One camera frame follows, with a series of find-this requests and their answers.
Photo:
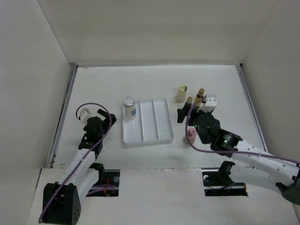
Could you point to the aluminium frame rail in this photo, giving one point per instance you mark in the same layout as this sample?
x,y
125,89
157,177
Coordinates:
x,y
251,107
51,155

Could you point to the small yellow brown-capped bottle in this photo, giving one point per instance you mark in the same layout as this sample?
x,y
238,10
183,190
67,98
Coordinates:
x,y
188,103

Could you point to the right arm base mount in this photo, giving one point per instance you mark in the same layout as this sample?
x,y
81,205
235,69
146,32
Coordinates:
x,y
217,183

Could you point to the yellow-capped spice jar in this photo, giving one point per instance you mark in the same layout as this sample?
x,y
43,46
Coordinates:
x,y
181,94

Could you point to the left aluminium frame rail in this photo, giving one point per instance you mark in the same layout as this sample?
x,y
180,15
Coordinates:
x,y
51,155

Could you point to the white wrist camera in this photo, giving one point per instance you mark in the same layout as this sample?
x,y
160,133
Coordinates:
x,y
208,104
84,115

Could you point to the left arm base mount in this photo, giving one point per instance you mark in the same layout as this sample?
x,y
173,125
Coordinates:
x,y
107,184

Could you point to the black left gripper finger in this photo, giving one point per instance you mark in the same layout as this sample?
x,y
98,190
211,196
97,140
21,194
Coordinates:
x,y
111,119
102,113

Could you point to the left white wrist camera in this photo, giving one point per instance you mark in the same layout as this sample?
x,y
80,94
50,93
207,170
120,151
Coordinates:
x,y
84,115

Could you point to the right aluminium frame rail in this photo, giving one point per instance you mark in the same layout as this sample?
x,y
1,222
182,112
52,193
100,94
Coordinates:
x,y
251,107

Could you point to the pink-capped spice jar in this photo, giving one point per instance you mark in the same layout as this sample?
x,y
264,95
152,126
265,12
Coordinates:
x,y
191,136

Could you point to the white three-compartment tray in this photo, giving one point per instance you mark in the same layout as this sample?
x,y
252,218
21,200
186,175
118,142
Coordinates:
x,y
150,126

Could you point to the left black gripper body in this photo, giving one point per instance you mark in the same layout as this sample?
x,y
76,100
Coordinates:
x,y
104,126

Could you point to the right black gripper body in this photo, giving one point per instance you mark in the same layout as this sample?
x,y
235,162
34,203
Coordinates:
x,y
204,140

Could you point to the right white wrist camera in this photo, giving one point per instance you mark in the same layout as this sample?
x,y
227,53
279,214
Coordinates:
x,y
208,104

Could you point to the white bottle silver cap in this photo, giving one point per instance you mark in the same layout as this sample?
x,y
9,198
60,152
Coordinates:
x,y
129,107

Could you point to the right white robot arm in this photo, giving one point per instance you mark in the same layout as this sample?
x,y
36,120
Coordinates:
x,y
245,164

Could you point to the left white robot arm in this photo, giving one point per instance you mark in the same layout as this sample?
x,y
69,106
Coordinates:
x,y
62,199

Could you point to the tall yellow brown-capped bottle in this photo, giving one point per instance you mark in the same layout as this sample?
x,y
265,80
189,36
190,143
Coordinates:
x,y
199,97

